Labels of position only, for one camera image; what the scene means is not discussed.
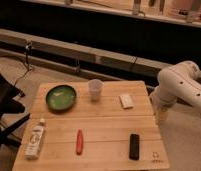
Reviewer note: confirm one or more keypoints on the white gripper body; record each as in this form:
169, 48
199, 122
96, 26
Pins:
161, 101

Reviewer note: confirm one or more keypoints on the white sponge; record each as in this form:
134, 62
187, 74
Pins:
126, 101

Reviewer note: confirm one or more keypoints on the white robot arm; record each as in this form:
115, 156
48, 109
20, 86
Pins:
176, 81

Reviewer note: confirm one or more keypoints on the green ceramic bowl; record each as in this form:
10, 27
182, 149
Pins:
61, 98

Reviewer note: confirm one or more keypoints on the black rectangular remote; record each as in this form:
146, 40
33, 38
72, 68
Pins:
134, 147

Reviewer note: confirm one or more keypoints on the wooden table board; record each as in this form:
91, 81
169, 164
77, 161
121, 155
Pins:
106, 128

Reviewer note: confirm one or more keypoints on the clear plastic cup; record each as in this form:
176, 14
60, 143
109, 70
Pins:
95, 89

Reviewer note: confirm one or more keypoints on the red marker pen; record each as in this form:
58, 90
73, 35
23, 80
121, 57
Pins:
79, 142

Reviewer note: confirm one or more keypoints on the white squeeze tube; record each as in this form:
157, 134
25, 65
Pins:
35, 140

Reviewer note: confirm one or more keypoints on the black chair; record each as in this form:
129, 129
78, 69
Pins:
10, 106

